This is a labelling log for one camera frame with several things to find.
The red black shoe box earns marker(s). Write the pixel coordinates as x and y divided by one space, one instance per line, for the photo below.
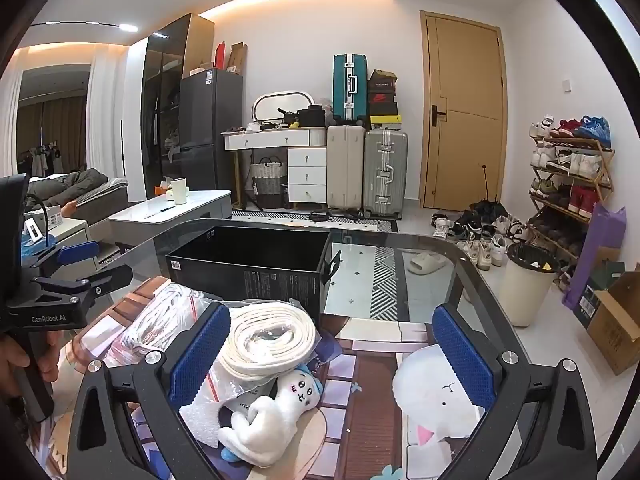
382 98

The white bubble wrap pouch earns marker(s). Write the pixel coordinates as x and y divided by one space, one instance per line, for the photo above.
197 422

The grey sofa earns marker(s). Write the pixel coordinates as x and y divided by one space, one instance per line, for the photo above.
85 190

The brown shoe box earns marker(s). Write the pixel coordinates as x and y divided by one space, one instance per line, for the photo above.
383 75

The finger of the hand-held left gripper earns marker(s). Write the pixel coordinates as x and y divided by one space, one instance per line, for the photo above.
75 253
95 285

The open cardboard box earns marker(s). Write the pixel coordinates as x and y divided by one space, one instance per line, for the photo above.
617 330

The printed desk mat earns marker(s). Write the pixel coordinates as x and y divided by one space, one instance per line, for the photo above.
370 410

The clear bag white items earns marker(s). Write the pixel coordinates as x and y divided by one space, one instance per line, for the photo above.
265 332

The white dresser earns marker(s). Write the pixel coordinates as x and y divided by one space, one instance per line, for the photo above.
306 170

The purple rolled mat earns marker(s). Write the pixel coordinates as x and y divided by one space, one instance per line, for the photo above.
595 255

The heap of worn sneakers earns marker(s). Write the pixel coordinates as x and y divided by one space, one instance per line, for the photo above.
480 240

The dark wardrobe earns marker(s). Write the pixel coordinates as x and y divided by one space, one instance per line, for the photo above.
165 100

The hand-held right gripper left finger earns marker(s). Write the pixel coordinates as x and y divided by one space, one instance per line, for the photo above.
200 355

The silver suitcase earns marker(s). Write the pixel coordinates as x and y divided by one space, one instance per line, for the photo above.
385 172

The striped rug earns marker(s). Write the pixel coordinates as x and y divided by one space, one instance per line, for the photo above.
280 217

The red paper bag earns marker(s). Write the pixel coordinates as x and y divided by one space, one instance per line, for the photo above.
219 56

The dark green box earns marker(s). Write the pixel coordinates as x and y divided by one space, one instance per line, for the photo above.
600 280

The person's left hand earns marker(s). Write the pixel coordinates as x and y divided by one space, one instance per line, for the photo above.
12 365

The black cardboard box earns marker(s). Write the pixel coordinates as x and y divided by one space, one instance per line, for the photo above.
250 270

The wooden door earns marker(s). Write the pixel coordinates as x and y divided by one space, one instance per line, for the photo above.
462 110

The wooden shoe rack with shoes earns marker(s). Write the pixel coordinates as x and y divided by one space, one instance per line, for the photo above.
575 160

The beige slipper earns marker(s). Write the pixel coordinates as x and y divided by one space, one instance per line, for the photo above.
425 263

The white coffee table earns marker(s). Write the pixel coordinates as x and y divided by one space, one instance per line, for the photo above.
170 220

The black umbrella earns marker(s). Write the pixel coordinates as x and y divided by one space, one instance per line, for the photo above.
487 206

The woven laundry basket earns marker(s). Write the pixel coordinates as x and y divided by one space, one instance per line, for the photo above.
269 182

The white trash can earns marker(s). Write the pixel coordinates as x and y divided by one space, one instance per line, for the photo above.
527 292

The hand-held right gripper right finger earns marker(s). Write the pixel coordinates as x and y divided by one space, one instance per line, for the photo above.
462 355

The white cup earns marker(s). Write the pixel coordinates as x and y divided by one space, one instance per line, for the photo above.
179 191

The beige suitcase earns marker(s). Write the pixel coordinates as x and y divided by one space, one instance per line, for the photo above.
345 167

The oval mirror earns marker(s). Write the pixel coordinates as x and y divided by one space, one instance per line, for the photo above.
280 105

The bag of white gloves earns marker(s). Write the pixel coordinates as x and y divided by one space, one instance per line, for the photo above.
155 320

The flat cardboard box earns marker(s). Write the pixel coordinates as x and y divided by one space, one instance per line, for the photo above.
237 57

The yellow black shoe box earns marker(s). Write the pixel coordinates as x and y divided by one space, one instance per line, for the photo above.
386 122

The black bag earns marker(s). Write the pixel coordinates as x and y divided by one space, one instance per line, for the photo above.
310 116

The grey refrigerator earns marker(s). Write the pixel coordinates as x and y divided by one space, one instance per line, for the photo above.
205 125

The teal suitcase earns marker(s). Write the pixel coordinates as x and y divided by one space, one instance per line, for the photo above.
350 87

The white plush toy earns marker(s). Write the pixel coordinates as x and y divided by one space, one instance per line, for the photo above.
265 425

